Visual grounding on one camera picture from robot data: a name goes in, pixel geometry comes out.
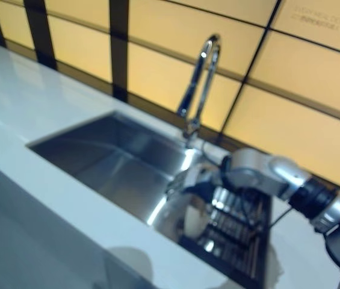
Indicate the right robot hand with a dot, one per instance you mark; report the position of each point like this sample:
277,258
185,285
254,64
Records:
199,183

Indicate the cream round plate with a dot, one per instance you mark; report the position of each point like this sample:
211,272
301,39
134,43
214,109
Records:
194,222

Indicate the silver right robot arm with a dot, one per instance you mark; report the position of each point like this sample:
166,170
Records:
284,177

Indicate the black dish drying rack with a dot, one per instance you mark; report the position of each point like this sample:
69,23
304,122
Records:
236,241

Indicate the stainless steel kitchen sink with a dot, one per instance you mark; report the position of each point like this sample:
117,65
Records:
106,162

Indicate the chrome gooseneck faucet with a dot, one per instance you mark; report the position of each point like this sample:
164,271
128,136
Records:
199,84

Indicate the wide white cabinet door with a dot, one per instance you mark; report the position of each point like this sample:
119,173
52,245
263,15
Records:
37,247

